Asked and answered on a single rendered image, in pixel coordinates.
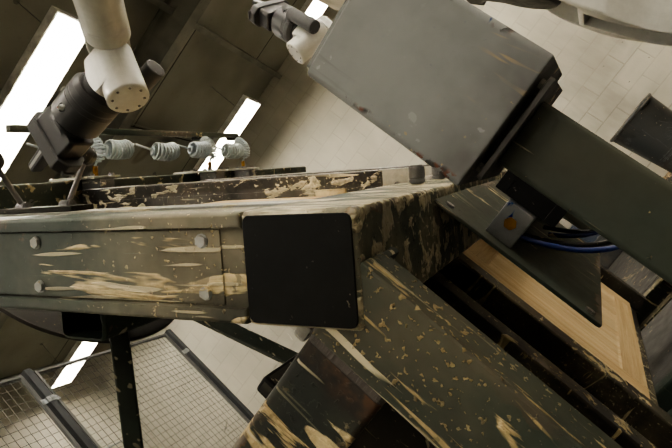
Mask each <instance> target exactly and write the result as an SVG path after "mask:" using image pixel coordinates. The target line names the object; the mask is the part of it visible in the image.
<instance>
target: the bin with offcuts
mask: <svg viewBox="0 0 672 448"><path fill-rule="evenodd" d="M610 142H614V143H616V144H618V145H620V146H622V147H624V148H626V149H627V150H629V151H631V152H633V153H635V154H637V155H639V156H641V157H642V158H644V159H646V160H648V161H650V162H652V163H654V164H656V165H657V166H659V167H661V168H663V169H665V170H667V171H668V172H670V173H672V110H671V109H669V108H668V107H667V106H665V105H664V104H662V103H661V102H660V101H658V100H657V99H656V98H654V97H653V96H651V93H648V94H647V96H646V97H645V98H644V99H643V100H642V101H641V102H640V103H639V105H638V106H637V107H636V109H635V110H634V111H633V112H632V114H631V115H630V116H629V117H628V118H627V120H626V121H625V122H624V123H623V125H622V126H621V127H620V129H619V130H618V131H617V132H616V133H615V135H614V136H613V137H612V138H611V139H610Z"/></svg>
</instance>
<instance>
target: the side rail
mask: <svg viewBox="0 0 672 448"><path fill-rule="evenodd" d="M264 207H268V206H256V207H232V208H207V209H183V210H158V211H134V212H110V213H85V214H61V215H36V216H12V217H0V308H13V309H28V310H43V311H58V312H73V313H88V314H103V315H118V316H133V317H148V318H163V319H178V320H193V321H208V322H223V323H238V324H249V323H251V320H250V315H249V302H248V290H247V278H246V265H245V253H244V241H243V228H242V215H243V213H244V212H245V211H248V210H253V209H259V208H264Z"/></svg>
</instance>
